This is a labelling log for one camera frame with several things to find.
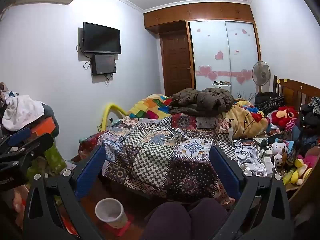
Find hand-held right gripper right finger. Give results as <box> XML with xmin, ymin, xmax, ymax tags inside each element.
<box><xmin>209</xmin><ymin>145</ymin><xmax>293</xmax><ymax>240</ymax></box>

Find yellow colourful block blanket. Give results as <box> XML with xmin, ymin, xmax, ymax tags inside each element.
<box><xmin>128</xmin><ymin>94</ymin><xmax>270</xmax><ymax>139</ymax></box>

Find green bag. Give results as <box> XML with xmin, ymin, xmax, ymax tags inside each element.
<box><xmin>26</xmin><ymin>144</ymin><xmax>67</xmax><ymax>178</ymax></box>

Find pile of mixed clothes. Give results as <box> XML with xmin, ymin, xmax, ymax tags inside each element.
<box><xmin>0</xmin><ymin>81</ymin><xmax>19</xmax><ymax>131</ymax></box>

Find yellow plush toy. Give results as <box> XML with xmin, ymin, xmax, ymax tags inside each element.
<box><xmin>290</xmin><ymin>158</ymin><xmax>313</xmax><ymax>186</ymax></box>

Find small black wall monitor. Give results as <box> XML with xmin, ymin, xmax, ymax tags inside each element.
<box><xmin>91</xmin><ymin>54</ymin><xmax>117</xmax><ymax>76</ymax></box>

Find patchwork patterned blanket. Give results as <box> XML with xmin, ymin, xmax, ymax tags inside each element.
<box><xmin>78</xmin><ymin>113</ymin><xmax>238</xmax><ymax>209</ymax></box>

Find brown down jacket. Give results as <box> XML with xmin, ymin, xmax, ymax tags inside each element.
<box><xmin>169</xmin><ymin>88</ymin><xmax>235</xmax><ymax>118</ymax></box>

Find person's right leg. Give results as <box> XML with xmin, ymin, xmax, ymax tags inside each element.
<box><xmin>188</xmin><ymin>197</ymin><xmax>233</xmax><ymax>240</ymax></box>

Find black television cable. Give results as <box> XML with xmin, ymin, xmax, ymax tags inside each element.
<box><xmin>76</xmin><ymin>39</ymin><xmax>92</xmax><ymax>70</ymax></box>

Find standing electric fan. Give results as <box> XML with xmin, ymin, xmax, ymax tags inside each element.
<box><xmin>252</xmin><ymin>60</ymin><xmax>271</xmax><ymax>94</ymax></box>

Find person's knees purple trousers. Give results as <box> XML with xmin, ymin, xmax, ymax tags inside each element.
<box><xmin>141</xmin><ymin>202</ymin><xmax>192</xmax><ymax>240</ymax></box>

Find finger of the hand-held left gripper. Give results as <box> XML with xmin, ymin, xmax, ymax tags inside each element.
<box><xmin>0</xmin><ymin>133</ymin><xmax>54</xmax><ymax>167</ymax></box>
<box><xmin>0</xmin><ymin>127</ymin><xmax>31</xmax><ymax>153</ymax></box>

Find small white cabinet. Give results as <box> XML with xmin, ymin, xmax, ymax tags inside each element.
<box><xmin>212</xmin><ymin>81</ymin><xmax>232</xmax><ymax>91</ymax></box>

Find white cables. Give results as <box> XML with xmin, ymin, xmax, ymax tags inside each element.
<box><xmin>231</xmin><ymin>129</ymin><xmax>268</xmax><ymax>161</ymax></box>

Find white sliding door wardrobe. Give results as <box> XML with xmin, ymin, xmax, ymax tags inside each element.
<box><xmin>187</xmin><ymin>20</ymin><xmax>261</xmax><ymax>93</ymax></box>

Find wooden bed headboard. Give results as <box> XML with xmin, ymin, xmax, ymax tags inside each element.
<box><xmin>272</xmin><ymin>75</ymin><xmax>320</xmax><ymax>117</ymax></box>

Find orange box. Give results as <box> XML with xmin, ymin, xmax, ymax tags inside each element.
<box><xmin>28</xmin><ymin>117</ymin><xmax>56</xmax><ymax>141</ymax></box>

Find dark grey bag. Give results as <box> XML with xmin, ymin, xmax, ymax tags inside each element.
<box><xmin>42</xmin><ymin>103</ymin><xmax>60</xmax><ymax>136</ymax></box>

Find black striped garment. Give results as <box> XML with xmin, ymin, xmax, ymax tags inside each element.
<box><xmin>254</xmin><ymin>92</ymin><xmax>286</xmax><ymax>113</ymax></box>

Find yellow curved tube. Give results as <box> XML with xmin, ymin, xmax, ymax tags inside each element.
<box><xmin>100</xmin><ymin>102</ymin><xmax>128</xmax><ymax>132</ymax></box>

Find pile of black clothes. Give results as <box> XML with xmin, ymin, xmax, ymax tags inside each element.
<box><xmin>298</xmin><ymin>97</ymin><xmax>320</xmax><ymax>137</ymax></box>

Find large black wall television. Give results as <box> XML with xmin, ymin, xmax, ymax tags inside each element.
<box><xmin>82</xmin><ymin>22</ymin><xmax>122</xmax><ymax>55</ymax></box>

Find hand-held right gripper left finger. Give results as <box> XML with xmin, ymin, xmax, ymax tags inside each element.
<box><xmin>22</xmin><ymin>145</ymin><xmax>107</xmax><ymax>240</ymax></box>

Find wooden overhead cabinet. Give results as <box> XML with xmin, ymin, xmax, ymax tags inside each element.
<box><xmin>144</xmin><ymin>2</ymin><xmax>255</xmax><ymax>33</ymax></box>

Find brown wooden door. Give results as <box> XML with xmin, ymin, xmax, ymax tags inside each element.
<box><xmin>160</xmin><ymin>31</ymin><xmax>194</xmax><ymax>97</ymax></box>

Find red plush toy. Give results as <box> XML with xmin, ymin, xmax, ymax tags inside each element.
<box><xmin>271</xmin><ymin>106</ymin><xmax>299</xmax><ymax>127</ymax></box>

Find white chargers and power strip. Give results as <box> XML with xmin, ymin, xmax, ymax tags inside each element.
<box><xmin>237</xmin><ymin>149</ymin><xmax>275</xmax><ymax>176</ymax></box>

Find black and white cow plush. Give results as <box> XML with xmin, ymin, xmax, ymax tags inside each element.
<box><xmin>268</xmin><ymin>142</ymin><xmax>288</xmax><ymax>168</ymax></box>

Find yellow green bottle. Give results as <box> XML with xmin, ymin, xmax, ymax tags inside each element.
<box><xmin>282</xmin><ymin>169</ymin><xmax>297</xmax><ymax>185</ymax></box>

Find pink heart stickers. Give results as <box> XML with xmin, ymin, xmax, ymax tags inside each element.
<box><xmin>195</xmin><ymin>27</ymin><xmax>253</xmax><ymax>85</ymax></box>

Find white cloth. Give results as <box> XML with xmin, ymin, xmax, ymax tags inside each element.
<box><xmin>2</xmin><ymin>95</ymin><xmax>46</xmax><ymax>132</ymax></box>

